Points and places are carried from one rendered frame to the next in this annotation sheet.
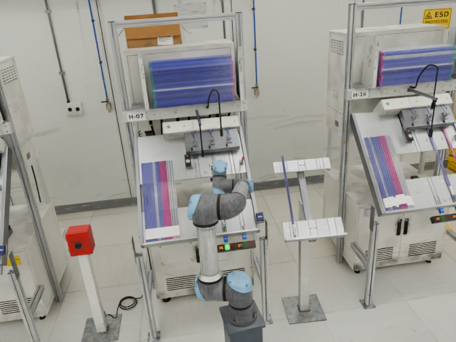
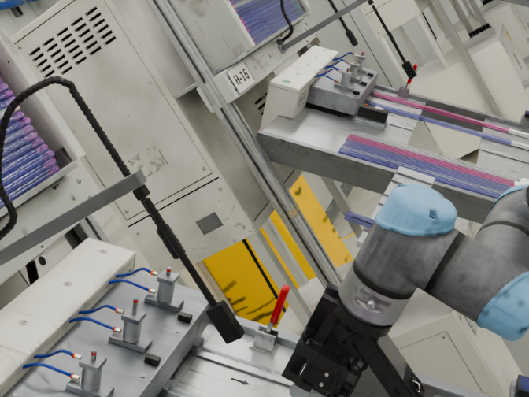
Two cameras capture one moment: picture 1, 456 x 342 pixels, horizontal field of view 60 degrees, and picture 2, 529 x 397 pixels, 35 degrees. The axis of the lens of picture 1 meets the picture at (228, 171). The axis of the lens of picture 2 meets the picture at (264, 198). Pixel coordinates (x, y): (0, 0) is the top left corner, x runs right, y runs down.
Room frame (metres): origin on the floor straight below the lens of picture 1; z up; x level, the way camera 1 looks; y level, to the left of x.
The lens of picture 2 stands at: (1.62, 0.85, 1.40)
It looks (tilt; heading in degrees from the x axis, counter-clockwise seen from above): 9 degrees down; 302
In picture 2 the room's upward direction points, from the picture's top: 32 degrees counter-clockwise
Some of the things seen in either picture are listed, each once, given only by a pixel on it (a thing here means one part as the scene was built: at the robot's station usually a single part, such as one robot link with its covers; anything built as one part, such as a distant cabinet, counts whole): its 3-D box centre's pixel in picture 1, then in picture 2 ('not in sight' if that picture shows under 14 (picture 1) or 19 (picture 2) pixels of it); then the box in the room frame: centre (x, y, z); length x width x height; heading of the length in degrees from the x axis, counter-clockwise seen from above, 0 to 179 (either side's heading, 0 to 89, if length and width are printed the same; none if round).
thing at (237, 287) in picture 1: (238, 288); not in sight; (1.51, -0.01, 0.72); 0.13 x 0.12 x 0.14; 81
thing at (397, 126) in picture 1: (397, 186); (414, 261); (2.58, -1.22, 0.65); 1.01 x 0.73 x 1.29; 6
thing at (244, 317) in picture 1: (241, 307); not in sight; (1.51, -0.02, 0.60); 0.15 x 0.15 x 0.10
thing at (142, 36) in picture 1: (169, 29); not in sight; (2.77, 0.32, 1.82); 0.68 x 0.30 x 0.20; 96
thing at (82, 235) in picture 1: (90, 282); not in sight; (2.06, 0.92, 0.39); 0.24 x 0.24 x 0.78; 6
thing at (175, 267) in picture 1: (199, 238); not in sight; (2.60, 0.25, 0.31); 0.70 x 0.65 x 0.62; 96
